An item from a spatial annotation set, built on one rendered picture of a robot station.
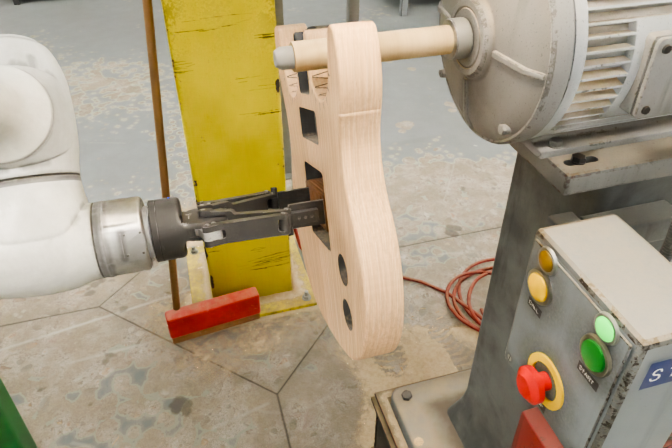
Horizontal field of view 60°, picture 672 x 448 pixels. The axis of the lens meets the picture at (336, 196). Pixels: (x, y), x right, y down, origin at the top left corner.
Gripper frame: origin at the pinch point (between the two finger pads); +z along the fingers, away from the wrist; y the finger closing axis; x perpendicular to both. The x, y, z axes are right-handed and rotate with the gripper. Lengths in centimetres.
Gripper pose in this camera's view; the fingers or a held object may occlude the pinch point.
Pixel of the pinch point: (314, 204)
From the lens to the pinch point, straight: 74.8
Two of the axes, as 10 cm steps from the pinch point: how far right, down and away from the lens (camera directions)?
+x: -1.0, -9.7, -2.4
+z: 9.6, -1.6, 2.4
